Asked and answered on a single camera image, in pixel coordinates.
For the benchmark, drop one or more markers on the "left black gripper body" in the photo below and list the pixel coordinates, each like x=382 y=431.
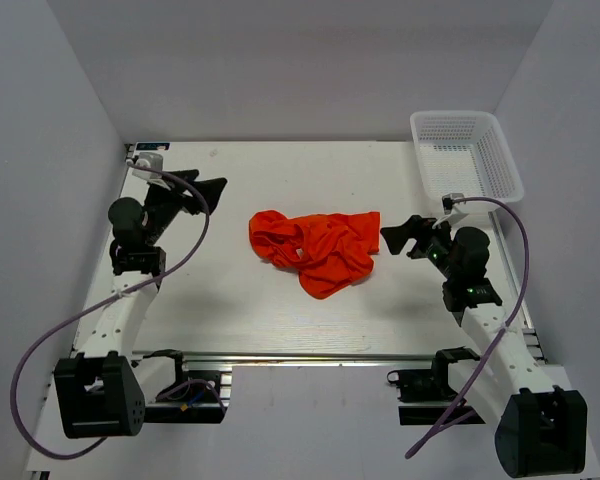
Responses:
x=165 y=205

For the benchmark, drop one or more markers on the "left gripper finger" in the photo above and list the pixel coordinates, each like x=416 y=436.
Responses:
x=177 y=179
x=211 y=190

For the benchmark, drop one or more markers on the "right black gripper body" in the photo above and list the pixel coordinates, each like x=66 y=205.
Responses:
x=433 y=242

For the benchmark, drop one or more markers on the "orange t shirt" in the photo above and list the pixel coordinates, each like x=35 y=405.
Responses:
x=329 y=252

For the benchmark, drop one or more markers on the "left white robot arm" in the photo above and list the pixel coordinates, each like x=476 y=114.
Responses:
x=102 y=391

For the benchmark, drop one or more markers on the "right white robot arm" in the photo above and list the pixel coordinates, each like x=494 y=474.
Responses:
x=539 y=427

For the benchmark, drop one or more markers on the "blue label sticker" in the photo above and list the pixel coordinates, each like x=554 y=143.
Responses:
x=152 y=146

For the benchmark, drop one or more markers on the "white plastic mesh basket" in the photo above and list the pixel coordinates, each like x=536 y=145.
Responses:
x=464 y=152

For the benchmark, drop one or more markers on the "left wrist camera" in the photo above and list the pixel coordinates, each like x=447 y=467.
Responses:
x=147 y=166

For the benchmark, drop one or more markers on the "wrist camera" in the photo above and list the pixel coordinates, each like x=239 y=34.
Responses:
x=147 y=166
x=453 y=210

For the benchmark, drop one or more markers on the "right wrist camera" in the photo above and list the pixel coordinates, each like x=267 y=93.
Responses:
x=453 y=210

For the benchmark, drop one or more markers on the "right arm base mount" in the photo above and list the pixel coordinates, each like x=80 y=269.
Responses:
x=424 y=393

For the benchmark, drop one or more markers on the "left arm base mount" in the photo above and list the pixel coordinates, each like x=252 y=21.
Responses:
x=182 y=390

